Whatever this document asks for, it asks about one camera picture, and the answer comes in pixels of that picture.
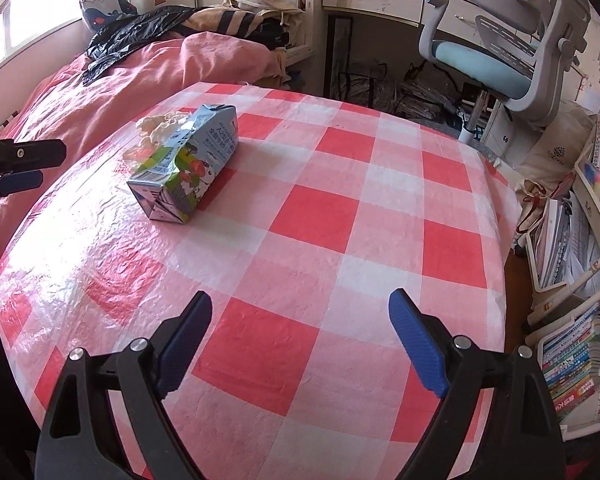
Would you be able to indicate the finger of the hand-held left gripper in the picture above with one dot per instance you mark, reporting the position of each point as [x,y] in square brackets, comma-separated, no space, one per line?
[20,181]
[30,154]

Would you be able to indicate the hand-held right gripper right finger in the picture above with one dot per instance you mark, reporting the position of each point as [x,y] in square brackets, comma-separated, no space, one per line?
[420,345]

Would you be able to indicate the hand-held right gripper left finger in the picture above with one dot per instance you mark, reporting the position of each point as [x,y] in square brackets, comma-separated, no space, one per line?
[180,350]

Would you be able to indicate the blue white milk carton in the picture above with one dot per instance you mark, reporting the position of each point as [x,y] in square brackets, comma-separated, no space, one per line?
[195,160]

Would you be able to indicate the window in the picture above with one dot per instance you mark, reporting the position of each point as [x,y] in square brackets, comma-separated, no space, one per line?
[30,25]

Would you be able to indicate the pink duvet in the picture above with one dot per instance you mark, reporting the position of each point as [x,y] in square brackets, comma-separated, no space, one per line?
[80,110]

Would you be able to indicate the black plastic bag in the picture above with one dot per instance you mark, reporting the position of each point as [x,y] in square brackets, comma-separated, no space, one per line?
[130,30]

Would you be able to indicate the stack of colourful books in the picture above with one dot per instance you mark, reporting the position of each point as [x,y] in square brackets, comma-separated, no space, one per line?
[572,365]

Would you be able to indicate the red white checked tablecloth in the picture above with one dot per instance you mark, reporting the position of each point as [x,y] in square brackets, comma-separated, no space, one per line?
[330,220]

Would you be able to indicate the pile of papers and booklets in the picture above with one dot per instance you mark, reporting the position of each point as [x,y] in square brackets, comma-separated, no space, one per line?
[560,240]

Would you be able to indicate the person's dark clothing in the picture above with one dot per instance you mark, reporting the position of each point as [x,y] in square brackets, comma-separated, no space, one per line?
[0,410]

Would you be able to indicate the white book rack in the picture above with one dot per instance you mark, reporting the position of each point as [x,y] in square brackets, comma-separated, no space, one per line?
[595,267]

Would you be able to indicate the beige tote bag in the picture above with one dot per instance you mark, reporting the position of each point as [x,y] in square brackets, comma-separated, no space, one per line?
[555,152]

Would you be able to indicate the beige black striped cloth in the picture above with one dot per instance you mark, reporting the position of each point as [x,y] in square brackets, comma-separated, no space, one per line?
[230,20]

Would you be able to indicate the crumpled clear plastic bag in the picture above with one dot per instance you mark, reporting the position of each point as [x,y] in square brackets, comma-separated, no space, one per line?
[425,100]

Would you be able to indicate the clear bag with black trim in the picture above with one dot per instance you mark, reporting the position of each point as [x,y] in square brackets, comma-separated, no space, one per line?
[360,90]

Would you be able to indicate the dark clothes pile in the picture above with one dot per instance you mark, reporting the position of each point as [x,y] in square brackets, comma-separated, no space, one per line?
[277,50]

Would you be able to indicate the narrow white desk drawer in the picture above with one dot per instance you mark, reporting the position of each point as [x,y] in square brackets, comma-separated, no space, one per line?
[455,17]

